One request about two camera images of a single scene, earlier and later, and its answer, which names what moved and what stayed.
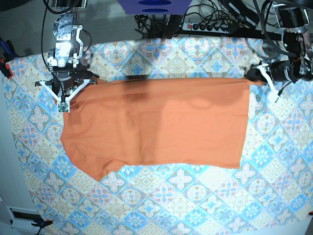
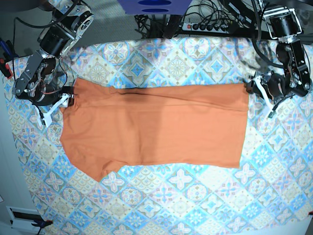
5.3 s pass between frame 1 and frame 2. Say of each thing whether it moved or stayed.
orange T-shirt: moved
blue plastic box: stayed
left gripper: moved
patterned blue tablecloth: stayed
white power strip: stayed
